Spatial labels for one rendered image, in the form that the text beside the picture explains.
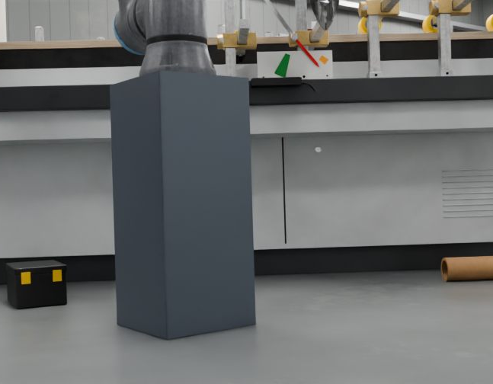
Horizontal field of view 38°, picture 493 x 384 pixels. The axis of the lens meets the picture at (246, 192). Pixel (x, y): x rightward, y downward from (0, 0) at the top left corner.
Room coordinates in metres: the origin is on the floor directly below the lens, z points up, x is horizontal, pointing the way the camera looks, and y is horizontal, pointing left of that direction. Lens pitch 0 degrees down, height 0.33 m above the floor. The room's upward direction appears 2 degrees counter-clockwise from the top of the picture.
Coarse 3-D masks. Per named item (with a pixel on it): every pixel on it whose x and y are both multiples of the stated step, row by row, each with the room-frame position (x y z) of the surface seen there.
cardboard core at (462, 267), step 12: (444, 264) 2.41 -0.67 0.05; (456, 264) 2.35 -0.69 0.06; (468, 264) 2.35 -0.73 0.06; (480, 264) 2.35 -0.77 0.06; (492, 264) 2.35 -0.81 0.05; (444, 276) 2.40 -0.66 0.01; (456, 276) 2.35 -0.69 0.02; (468, 276) 2.35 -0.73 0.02; (480, 276) 2.35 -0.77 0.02; (492, 276) 2.35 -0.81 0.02
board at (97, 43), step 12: (276, 36) 2.65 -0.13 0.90; (288, 36) 2.65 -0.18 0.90; (336, 36) 2.66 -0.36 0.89; (348, 36) 2.66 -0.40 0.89; (360, 36) 2.66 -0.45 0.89; (384, 36) 2.67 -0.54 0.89; (396, 36) 2.67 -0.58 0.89; (408, 36) 2.67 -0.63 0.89; (420, 36) 2.67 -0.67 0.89; (432, 36) 2.68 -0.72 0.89; (456, 36) 2.68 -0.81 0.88; (468, 36) 2.68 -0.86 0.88; (480, 36) 2.68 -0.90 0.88; (492, 36) 2.68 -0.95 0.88; (0, 48) 2.61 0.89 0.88; (12, 48) 2.62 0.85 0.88; (24, 48) 2.62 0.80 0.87; (36, 48) 2.62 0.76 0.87; (48, 48) 2.62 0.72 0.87; (60, 48) 2.63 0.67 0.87; (72, 48) 2.63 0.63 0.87
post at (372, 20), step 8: (368, 16) 2.46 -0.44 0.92; (376, 16) 2.46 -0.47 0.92; (368, 24) 2.47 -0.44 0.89; (376, 24) 2.46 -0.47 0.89; (368, 32) 2.47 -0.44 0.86; (376, 32) 2.46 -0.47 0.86; (368, 40) 2.47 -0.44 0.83; (376, 40) 2.46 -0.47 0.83; (368, 48) 2.48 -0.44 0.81; (376, 48) 2.46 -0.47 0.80; (368, 56) 2.48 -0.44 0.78; (376, 56) 2.46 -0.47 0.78; (368, 64) 2.48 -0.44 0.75; (376, 64) 2.46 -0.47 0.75; (368, 72) 2.49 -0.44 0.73
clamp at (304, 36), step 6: (300, 30) 2.44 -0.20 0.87; (306, 30) 2.44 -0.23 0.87; (300, 36) 2.44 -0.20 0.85; (306, 36) 2.44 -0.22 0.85; (324, 36) 2.44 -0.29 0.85; (294, 42) 2.44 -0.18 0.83; (300, 42) 2.44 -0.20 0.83; (306, 42) 2.44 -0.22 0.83; (312, 42) 2.44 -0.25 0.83; (318, 42) 2.44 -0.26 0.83; (324, 42) 2.44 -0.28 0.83
